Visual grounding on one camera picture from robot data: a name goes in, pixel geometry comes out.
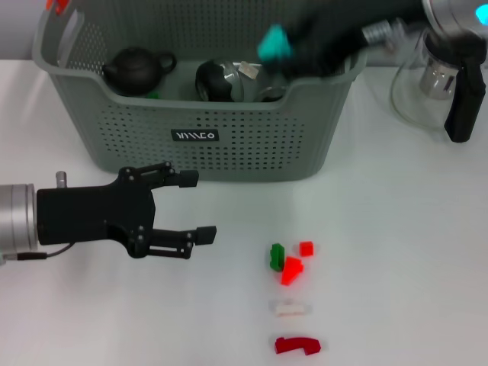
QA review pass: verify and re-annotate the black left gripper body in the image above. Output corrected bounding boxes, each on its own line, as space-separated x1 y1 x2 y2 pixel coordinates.
35 166 158 260

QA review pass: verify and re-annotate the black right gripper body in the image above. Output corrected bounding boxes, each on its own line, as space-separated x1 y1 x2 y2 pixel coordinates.
287 10 368 78

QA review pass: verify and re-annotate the teal toy brick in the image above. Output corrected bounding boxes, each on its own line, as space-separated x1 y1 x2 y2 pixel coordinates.
258 24 294 65

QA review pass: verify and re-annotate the glass teacup black base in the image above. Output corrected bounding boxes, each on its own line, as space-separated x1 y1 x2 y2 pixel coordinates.
194 57 245 103
258 85 287 104

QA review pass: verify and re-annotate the white toy brick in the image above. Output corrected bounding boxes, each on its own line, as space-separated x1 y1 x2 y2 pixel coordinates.
239 61 261 81
271 300 313 319

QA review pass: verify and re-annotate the grey perforated storage bin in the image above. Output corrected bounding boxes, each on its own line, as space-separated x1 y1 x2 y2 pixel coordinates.
32 0 368 183

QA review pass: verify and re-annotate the long orange-red toy brick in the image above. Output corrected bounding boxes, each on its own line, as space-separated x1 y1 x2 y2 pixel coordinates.
281 255 305 286

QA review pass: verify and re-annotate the black clay teapot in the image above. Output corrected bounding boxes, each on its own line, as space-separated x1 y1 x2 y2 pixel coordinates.
101 46 178 97

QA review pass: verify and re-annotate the dark red curved brick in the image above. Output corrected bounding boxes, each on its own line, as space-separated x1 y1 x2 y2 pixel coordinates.
274 335 323 356

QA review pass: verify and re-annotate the right gripper cable with plug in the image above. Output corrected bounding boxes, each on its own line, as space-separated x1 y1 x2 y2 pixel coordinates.
361 18 405 51

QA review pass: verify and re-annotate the gripper cable with plug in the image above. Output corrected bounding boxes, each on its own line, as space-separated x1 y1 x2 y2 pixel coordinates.
0 242 74 263
361 18 405 51

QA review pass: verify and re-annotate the left gripper cable with plug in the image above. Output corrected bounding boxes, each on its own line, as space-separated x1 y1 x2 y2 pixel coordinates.
0 242 74 263

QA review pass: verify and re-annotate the glass pitcher black handle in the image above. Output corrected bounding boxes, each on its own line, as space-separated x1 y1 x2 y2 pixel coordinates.
389 30 487 144

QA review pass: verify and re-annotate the orange bin handle clip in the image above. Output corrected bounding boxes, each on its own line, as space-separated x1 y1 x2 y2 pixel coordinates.
45 0 69 16

